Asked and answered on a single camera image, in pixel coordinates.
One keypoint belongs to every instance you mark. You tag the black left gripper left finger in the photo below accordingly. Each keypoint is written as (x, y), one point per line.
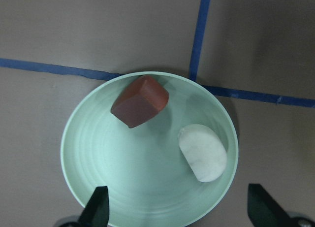
(96, 211)

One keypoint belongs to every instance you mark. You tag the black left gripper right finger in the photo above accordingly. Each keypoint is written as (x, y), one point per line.
(264, 211)

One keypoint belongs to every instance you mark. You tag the white bun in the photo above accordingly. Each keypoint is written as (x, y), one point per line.
(204, 152)

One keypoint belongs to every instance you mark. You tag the brown bun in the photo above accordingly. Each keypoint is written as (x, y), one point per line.
(140, 101)

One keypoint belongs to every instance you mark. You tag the light green plate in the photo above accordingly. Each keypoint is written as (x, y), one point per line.
(150, 184)

